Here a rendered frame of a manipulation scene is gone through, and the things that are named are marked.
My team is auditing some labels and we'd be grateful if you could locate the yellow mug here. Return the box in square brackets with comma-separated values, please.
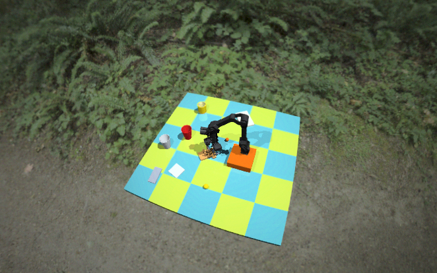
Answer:
[197, 102, 207, 114]

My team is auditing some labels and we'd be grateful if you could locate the grey cup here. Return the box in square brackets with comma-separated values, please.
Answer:
[159, 134, 171, 149]

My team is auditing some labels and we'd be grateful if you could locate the red cup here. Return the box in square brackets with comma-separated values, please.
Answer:
[181, 125, 191, 140]

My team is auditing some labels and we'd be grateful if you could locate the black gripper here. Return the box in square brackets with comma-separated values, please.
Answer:
[207, 133, 222, 151]

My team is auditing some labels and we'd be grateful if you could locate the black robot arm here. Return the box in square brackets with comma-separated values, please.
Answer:
[199, 113, 250, 155]

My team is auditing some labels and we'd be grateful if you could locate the white flat square plate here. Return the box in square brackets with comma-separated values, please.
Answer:
[169, 164, 185, 178]

